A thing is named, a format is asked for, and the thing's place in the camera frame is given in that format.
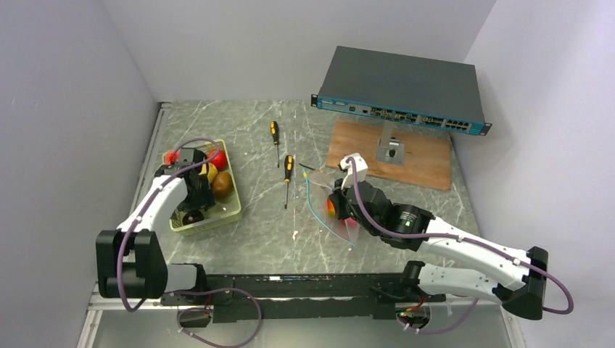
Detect metal switch stand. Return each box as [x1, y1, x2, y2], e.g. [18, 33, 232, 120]
[376, 121, 405, 166]

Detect red pomegranate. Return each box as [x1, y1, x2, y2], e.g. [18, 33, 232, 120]
[342, 217, 358, 227]

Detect green plastic basket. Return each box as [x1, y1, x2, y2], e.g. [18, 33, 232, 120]
[169, 139, 242, 236]

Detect lower yellow black screwdriver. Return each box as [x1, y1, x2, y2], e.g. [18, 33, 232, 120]
[284, 154, 294, 209]

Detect yellow lemon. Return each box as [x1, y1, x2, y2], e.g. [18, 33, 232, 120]
[205, 163, 218, 183]

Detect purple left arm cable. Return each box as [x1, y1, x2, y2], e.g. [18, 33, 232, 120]
[116, 138, 222, 313]

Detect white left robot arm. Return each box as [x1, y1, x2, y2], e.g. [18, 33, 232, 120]
[96, 147, 215, 299]

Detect yellow black screwdriver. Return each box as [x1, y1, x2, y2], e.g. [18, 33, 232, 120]
[270, 121, 280, 167]
[284, 154, 294, 209]

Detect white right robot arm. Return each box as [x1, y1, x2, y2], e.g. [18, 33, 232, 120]
[329, 179, 549, 320]

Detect dark purple mangosteen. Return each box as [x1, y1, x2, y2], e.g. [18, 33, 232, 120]
[181, 210, 205, 225]

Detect clear zip top bag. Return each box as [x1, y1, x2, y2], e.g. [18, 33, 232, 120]
[302, 167, 360, 247]

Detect red apple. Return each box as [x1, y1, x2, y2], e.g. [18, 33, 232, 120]
[207, 149, 228, 172]

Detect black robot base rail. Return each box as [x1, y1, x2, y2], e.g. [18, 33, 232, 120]
[161, 273, 445, 323]

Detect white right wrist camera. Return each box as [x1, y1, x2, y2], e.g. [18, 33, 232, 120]
[339, 153, 368, 187]

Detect brown kiwi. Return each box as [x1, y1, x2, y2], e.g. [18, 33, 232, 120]
[211, 172, 234, 199]

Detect wooden board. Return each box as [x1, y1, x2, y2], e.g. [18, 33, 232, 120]
[326, 120, 451, 191]

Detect orange mango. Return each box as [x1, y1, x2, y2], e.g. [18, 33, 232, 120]
[326, 198, 337, 218]

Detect teal network switch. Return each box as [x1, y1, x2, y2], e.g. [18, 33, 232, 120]
[310, 46, 492, 136]

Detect upper yellow black screwdriver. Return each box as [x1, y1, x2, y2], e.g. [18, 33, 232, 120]
[270, 121, 280, 167]

